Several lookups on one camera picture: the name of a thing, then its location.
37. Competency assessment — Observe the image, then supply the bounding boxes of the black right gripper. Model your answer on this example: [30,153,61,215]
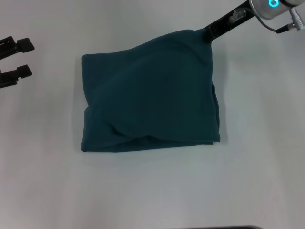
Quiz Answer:
[202,1,256,44]

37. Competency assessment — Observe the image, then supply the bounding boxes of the teal t-shirt with white print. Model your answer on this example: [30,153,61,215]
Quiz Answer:
[81,29,221,153]

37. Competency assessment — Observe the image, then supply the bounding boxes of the dark right arm cable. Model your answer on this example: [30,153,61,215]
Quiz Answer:
[256,7,305,34]

